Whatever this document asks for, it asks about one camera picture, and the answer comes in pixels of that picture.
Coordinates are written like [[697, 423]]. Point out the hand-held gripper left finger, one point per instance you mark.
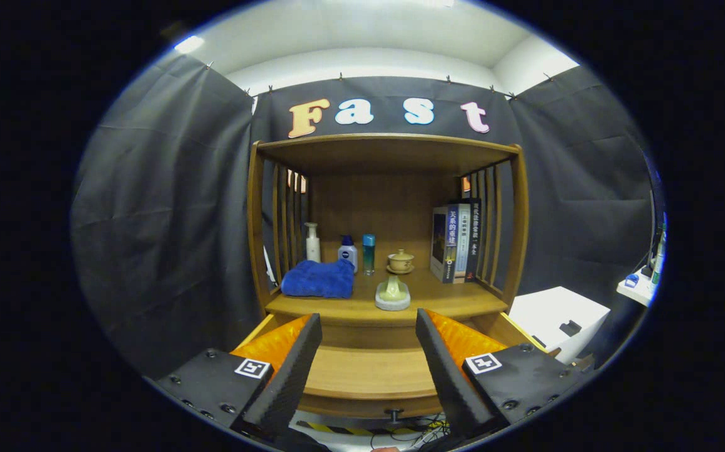
[[293, 383]]

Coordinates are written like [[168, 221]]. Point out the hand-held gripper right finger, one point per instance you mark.
[[450, 383]]

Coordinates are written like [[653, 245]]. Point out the black drawer knob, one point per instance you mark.
[[394, 414]]

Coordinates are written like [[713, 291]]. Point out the wooden drawer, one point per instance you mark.
[[368, 373]]

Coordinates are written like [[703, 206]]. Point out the green ceramic ornament grey base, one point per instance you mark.
[[392, 295]]

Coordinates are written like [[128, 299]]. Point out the wooden countertop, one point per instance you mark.
[[450, 295]]

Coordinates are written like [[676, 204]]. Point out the wooden cabinet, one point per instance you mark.
[[375, 207]]

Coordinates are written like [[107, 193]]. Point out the yellow black floor tape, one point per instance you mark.
[[337, 430]]

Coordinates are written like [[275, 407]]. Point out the blue towel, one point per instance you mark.
[[318, 279]]

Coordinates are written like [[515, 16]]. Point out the beige lidded tea cup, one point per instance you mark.
[[401, 260]]

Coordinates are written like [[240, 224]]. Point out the white pump bottle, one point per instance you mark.
[[313, 248]]

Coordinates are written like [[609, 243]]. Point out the dark cover book blue spine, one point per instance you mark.
[[442, 245]]

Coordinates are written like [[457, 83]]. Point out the white bottle blue cap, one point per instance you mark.
[[348, 254]]

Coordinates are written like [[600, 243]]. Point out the white spine book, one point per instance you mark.
[[463, 242]]

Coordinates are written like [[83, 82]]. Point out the black spine book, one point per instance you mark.
[[474, 238]]

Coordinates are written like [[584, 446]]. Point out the teal bottle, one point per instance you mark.
[[368, 254]]

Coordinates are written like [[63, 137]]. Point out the white desk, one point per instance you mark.
[[632, 290]]

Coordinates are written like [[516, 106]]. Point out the small blue object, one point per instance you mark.
[[632, 280]]

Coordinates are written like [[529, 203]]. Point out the green plastic bottle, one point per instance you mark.
[[658, 263]]

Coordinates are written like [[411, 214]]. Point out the small ceiling light panel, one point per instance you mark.
[[189, 44]]

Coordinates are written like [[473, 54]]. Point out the small black bracket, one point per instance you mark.
[[570, 327]]

